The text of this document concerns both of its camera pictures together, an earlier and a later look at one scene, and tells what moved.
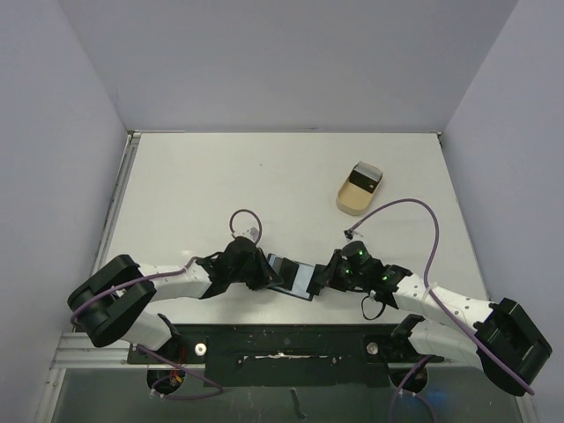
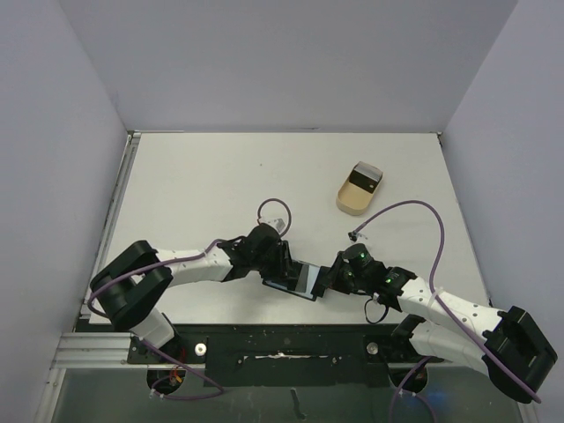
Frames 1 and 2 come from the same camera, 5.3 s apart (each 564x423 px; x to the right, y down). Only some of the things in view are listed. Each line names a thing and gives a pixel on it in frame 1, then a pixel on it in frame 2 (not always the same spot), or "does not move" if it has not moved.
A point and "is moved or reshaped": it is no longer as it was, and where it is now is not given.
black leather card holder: [298, 277] does not move
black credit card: [288, 271] is moved or reshaped
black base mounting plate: [288, 355] does not move
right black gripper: [329, 270] does not move
